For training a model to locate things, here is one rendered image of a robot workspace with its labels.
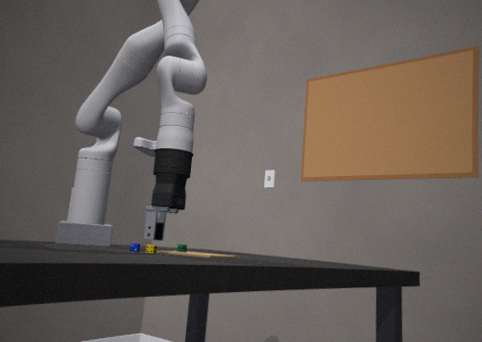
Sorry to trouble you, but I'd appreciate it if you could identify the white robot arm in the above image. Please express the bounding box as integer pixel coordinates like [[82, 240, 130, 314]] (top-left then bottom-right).
[[67, 0, 207, 224]]

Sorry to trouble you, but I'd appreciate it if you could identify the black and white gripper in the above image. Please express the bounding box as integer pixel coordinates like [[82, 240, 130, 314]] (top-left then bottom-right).
[[133, 125, 194, 240]]

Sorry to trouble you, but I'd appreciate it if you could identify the yellow die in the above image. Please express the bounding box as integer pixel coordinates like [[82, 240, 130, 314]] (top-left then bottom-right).
[[146, 245, 158, 254]]

